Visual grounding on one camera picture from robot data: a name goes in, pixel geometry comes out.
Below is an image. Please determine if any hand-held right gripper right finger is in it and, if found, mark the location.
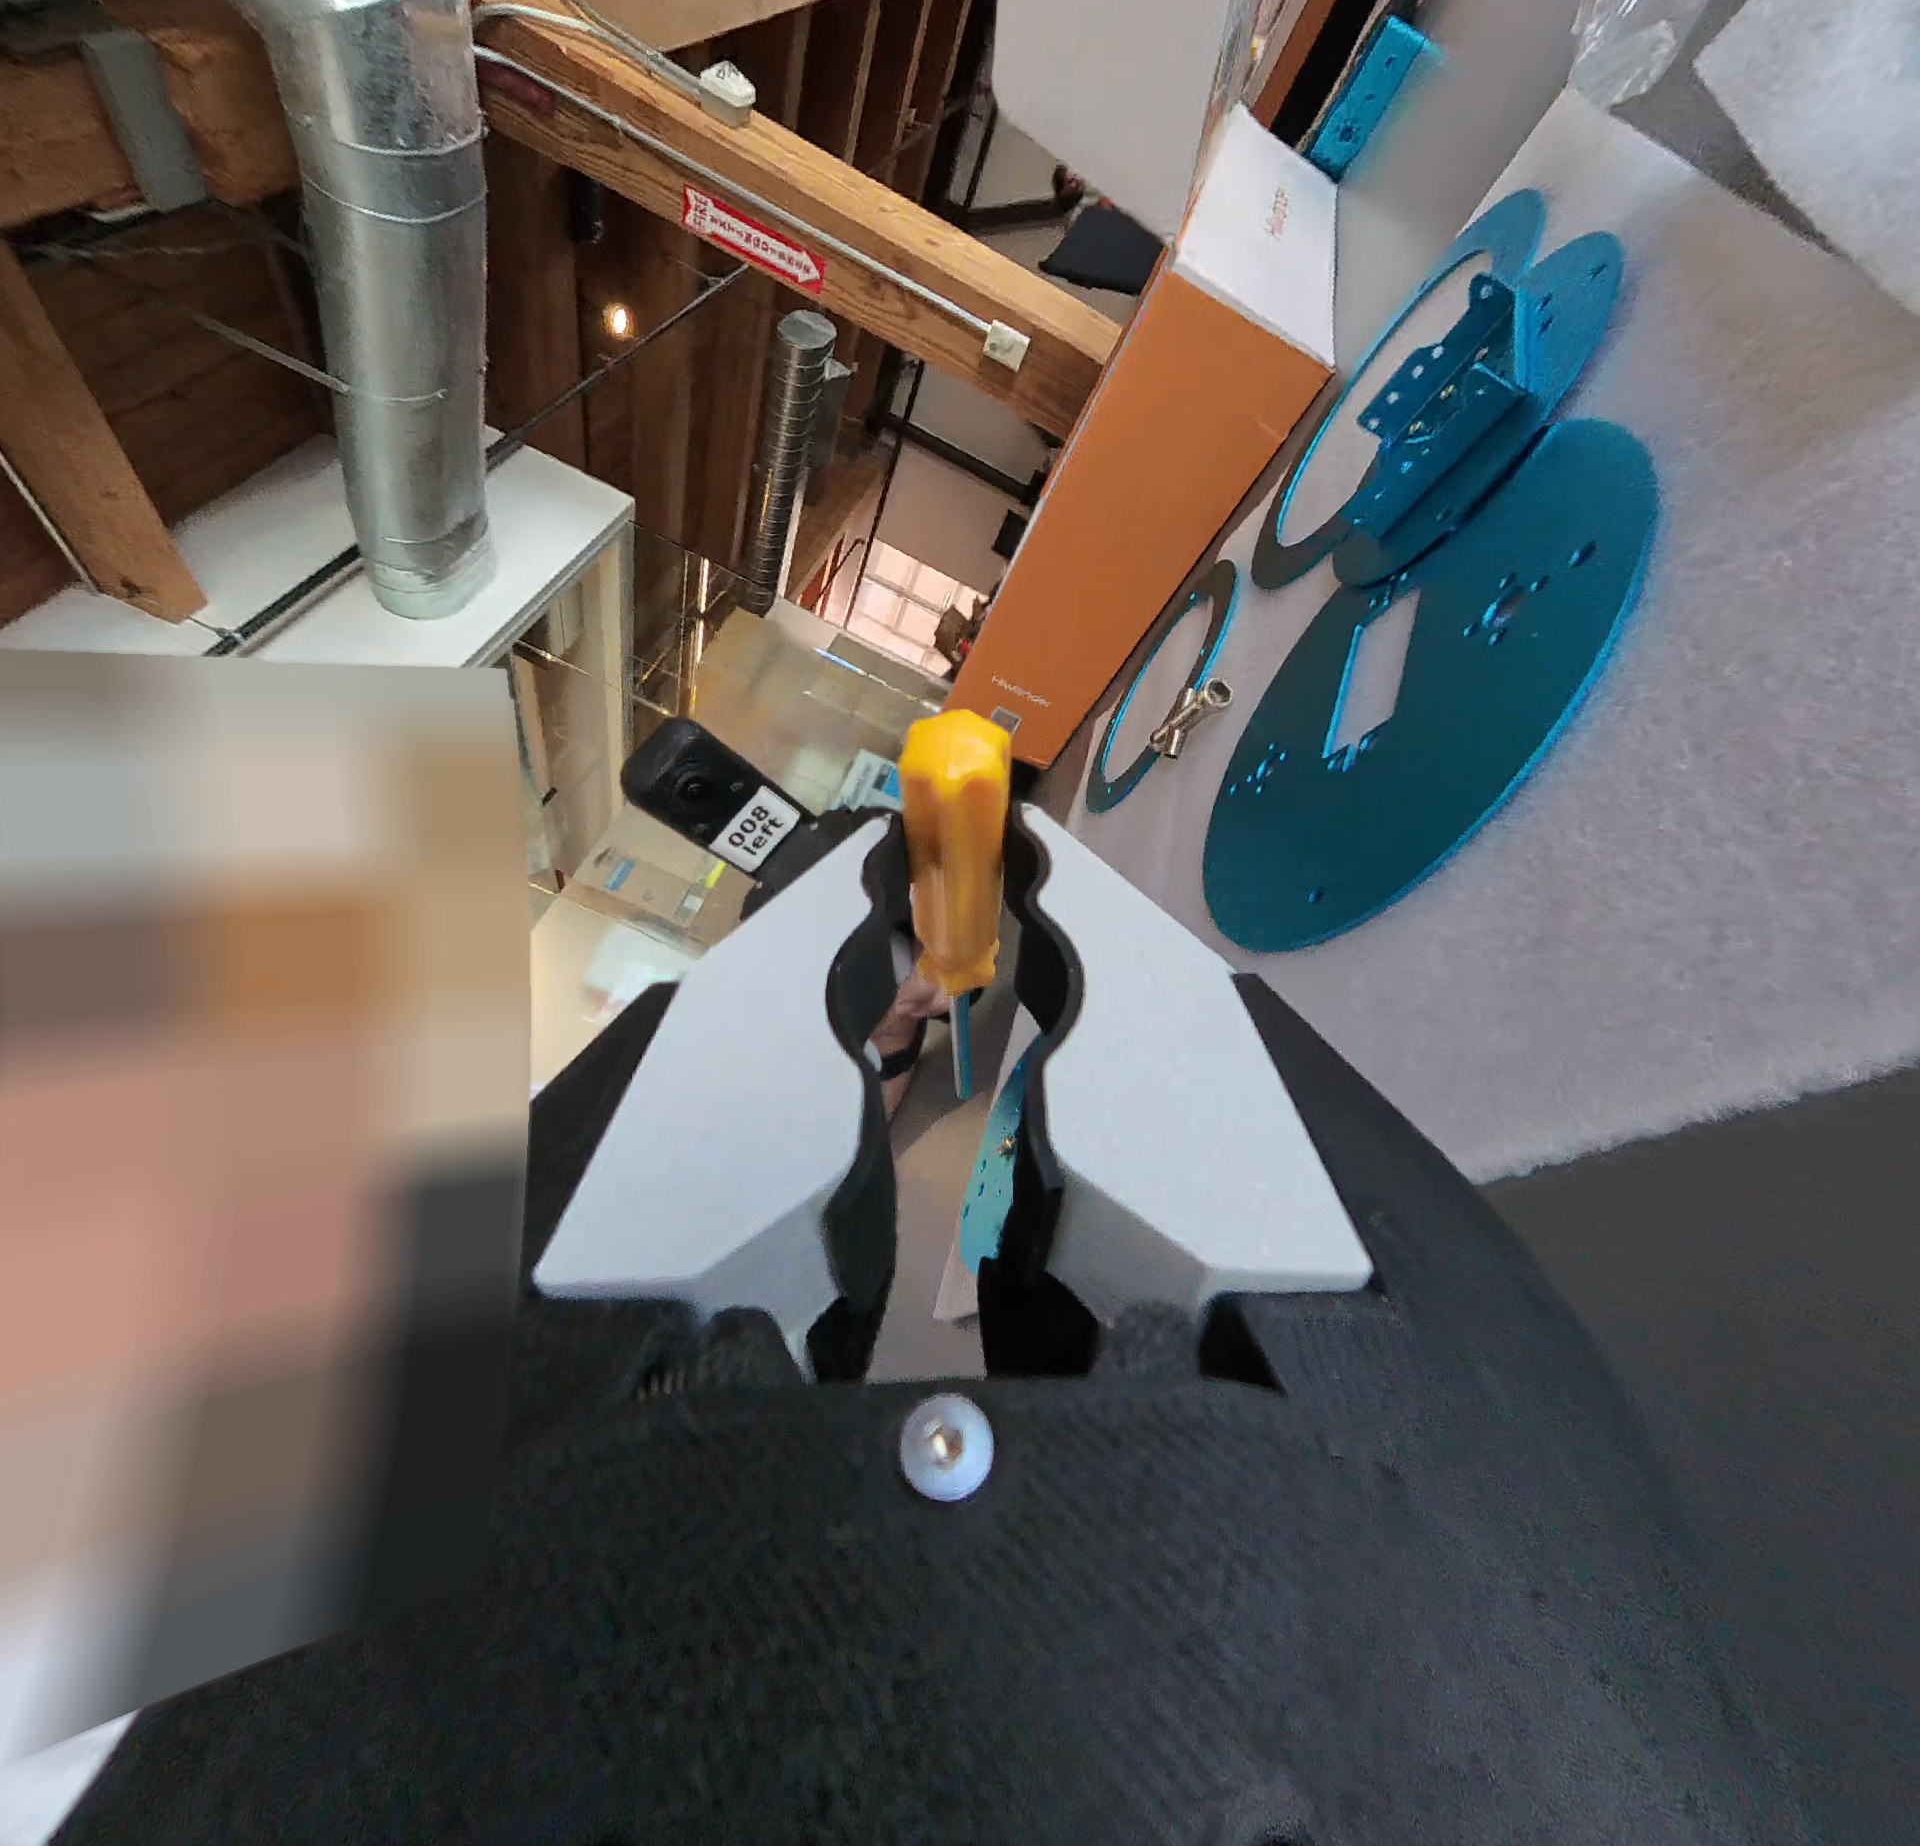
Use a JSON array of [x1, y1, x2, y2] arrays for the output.
[[979, 804, 1377, 1380]]

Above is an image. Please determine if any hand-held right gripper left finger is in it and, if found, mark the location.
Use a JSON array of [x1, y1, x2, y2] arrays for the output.
[[529, 810, 907, 1384]]

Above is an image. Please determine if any small blue round plate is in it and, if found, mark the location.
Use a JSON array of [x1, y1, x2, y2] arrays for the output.
[[942, 982, 1053, 1284]]

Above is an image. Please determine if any yellow handle screwdriver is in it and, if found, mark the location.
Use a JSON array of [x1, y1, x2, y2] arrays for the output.
[[897, 709, 1019, 1006]]

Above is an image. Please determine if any metal cross wrench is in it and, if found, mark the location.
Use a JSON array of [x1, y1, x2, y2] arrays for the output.
[[1147, 675, 1234, 761]]

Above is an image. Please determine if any large blue plate rectangular hole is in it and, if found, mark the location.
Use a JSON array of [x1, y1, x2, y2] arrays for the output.
[[1204, 419, 1662, 955]]

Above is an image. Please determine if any orange cardboard box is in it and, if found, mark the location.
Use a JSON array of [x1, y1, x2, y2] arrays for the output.
[[981, 105, 1336, 773]]

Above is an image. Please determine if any red white sign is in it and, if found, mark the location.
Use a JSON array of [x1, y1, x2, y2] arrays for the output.
[[681, 185, 826, 299]]

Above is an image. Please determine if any wooden ceiling beam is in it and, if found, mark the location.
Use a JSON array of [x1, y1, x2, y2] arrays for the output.
[[480, 0, 1122, 441]]

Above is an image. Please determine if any white foam mat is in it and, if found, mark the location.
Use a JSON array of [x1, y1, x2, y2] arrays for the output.
[[1050, 75, 1920, 1187]]

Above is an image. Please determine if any clear plastic bag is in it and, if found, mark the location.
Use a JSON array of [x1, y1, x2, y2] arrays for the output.
[[1567, 0, 1817, 112]]

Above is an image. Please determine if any white foam block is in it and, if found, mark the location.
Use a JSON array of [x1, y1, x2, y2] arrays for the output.
[[1694, 0, 1920, 253]]

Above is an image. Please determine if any small silver air duct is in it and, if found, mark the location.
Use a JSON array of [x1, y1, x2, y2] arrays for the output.
[[741, 309, 841, 618]]

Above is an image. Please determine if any small blue ring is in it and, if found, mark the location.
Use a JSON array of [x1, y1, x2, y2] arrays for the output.
[[1082, 560, 1241, 817]]

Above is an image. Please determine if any large silver air duct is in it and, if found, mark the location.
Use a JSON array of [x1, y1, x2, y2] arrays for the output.
[[164, 0, 496, 621]]

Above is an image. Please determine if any large blue ring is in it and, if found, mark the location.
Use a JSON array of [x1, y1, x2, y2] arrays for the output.
[[1252, 188, 1547, 591]]

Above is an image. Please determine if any blue disc with bracket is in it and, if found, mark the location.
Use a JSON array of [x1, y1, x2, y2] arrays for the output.
[[1335, 234, 1628, 588]]

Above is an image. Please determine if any blue metal bracket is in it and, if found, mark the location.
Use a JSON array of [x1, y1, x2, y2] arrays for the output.
[[1305, 15, 1450, 179]]

